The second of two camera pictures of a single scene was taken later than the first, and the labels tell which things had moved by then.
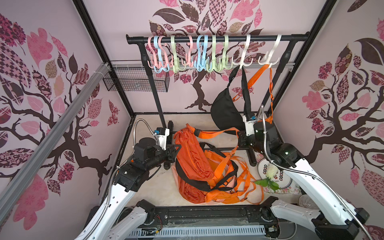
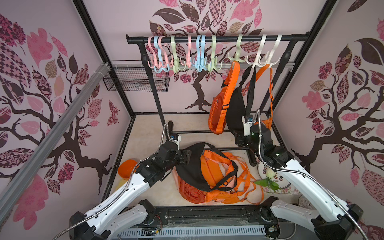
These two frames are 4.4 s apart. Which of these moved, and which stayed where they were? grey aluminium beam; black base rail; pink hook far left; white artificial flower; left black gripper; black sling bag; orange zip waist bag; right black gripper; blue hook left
Moved: black sling bag; orange zip waist bag; left black gripper
Stayed: white artificial flower; pink hook far left; right black gripper; blue hook left; grey aluminium beam; black base rail
